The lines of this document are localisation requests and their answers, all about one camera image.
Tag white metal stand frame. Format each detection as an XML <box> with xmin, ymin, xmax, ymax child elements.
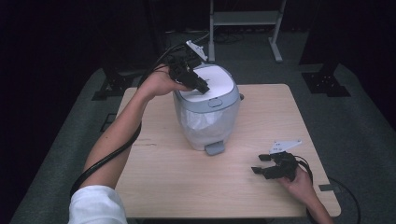
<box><xmin>207</xmin><ymin>0</ymin><xmax>288</xmax><ymax>63</ymax></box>

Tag person's right hand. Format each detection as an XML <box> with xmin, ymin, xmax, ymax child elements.
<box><xmin>276</xmin><ymin>166</ymin><xmax>316</xmax><ymax>209</ymax></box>

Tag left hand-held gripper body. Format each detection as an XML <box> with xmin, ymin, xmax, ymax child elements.
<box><xmin>167</xmin><ymin>40</ymin><xmax>208</xmax><ymax>87</ymax></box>

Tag grey white-lidded pedal trash can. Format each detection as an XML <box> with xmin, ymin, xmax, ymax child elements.
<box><xmin>172</xmin><ymin>63</ymin><xmax>245</xmax><ymax>157</ymax></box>

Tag person's left hand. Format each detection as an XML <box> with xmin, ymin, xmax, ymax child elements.
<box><xmin>136</xmin><ymin>63</ymin><xmax>192</xmax><ymax>101</ymax></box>

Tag black stand base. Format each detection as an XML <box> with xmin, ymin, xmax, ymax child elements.
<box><xmin>301</xmin><ymin>63</ymin><xmax>351</xmax><ymax>98</ymax></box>
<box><xmin>92</xmin><ymin>62</ymin><xmax>135</xmax><ymax>102</ymax></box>

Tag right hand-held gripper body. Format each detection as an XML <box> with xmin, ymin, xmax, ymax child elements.
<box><xmin>262</xmin><ymin>139</ymin><xmax>303</xmax><ymax>183</ymax></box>

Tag white shirt sleeve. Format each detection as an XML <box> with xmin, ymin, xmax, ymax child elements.
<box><xmin>67</xmin><ymin>185</ymin><xmax>129</xmax><ymax>224</ymax></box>

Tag dark floor socket plate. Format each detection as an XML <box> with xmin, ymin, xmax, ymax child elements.
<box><xmin>99</xmin><ymin>113</ymin><xmax>117</xmax><ymax>133</ymax></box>

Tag white bin liner bag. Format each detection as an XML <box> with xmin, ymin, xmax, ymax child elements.
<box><xmin>179</xmin><ymin>106</ymin><xmax>227</xmax><ymax>133</ymax></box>

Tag grey tape strip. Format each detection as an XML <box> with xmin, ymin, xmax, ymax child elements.
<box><xmin>318</xmin><ymin>183</ymin><xmax>342</xmax><ymax>192</ymax></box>

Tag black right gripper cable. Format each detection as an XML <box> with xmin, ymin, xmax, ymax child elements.
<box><xmin>293</xmin><ymin>154</ymin><xmax>362</xmax><ymax>224</ymax></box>

